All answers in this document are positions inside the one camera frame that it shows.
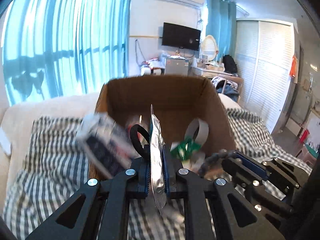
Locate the wooden chair with clothes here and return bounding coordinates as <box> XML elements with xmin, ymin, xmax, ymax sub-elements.
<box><xmin>211</xmin><ymin>76</ymin><xmax>243</xmax><ymax>102</ymax></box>

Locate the silver mini fridge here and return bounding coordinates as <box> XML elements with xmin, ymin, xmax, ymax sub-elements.
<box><xmin>164</xmin><ymin>57</ymin><xmax>189</xmax><ymax>76</ymax></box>

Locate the blue curtain right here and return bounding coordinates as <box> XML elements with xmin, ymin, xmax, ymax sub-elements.
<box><xmin>206</xmin><ymin>0</ymin><xmax>237</xmax><ymax>61</ymax></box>

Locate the white paper slip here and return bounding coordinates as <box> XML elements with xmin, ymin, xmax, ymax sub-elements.
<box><xmin>0</xmin><ymin>128</ymin><xmax>11</xmax><ymax>156</ymax></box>

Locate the white louvered wardrobe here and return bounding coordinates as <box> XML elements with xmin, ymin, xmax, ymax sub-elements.
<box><xmin>235</xmin><ymin>20</ymin><xmax>295</xmax><ymax>132</ymax></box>

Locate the checkered bed cloth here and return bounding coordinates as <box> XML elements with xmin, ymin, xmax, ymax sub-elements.
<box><xmin>2</xmin><ymin>108</ymin><xmax>312</xmax><ymax>239</ymax></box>

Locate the white vanity desk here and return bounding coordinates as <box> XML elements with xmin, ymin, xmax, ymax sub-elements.
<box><xmin>188</xmin><ymin>67</ymin><xmax>238</xmax><ymax>80</ymax></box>

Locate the grey tape roll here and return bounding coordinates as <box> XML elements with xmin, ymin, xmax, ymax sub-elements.
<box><xmin>184</xmin><ymin>118</ymin><xmax>209</xmax><ymax>146</ymax></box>

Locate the black strap loop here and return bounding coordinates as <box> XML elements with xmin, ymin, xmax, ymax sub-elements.
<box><xmin>129</xmin><ymin>123</ymin><xmax>152</xmax><ymax>159</ymax></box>

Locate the blue window curtain left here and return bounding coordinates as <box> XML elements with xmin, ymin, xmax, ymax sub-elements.
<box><xmin>2</xmin><ymin>0</ymin><xmax>131</xmax><ymax>105</ymax></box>

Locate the green crinkled wrapper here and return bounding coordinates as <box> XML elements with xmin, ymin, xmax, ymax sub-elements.
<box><xmin>170</xmin><ymin>137</ymin><xmax>201</xmax><ymax>161</ymax></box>

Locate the brown cardboard box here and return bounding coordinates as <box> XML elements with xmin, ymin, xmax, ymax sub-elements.
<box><xmin>88</xmin><ymin>74</ymin><xmax>237</xmax><ymax>181</ymax></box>

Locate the dark bead chain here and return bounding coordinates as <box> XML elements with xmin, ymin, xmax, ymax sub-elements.
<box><xmin>198</xmin><ymin>148</ymin><xmax>237</xmax><ymax>179</ymax></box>

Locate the orange hanging garment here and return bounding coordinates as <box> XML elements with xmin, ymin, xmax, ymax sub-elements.
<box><xmin>289</xmin><ymin>55</ymin><xmax>298</xmax><ymax>78</ymax></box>

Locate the silver foil pouch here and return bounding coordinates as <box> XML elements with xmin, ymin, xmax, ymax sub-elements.
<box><xmin>150</xmin><ymin>105</ymin><xmax>167</xmax><ymax>213</ymax></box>

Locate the black backpack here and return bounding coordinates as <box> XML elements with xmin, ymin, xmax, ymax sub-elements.
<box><xmin>222</xmin><ymin>55</ymin><xmax>238</xmax><ymax>74</ymax></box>

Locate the oval white vanity mirror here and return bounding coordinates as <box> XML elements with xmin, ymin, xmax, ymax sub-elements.
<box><xmin>201</xmin><ymin>35</ymin><xmax>219</xmax><ymax>61</ymax></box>

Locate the black wall television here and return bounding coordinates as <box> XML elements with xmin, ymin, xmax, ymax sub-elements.
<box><xmin>162</xmin><ymin>22</ymin><xmax>201</xmax><ymax>51</ymax></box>

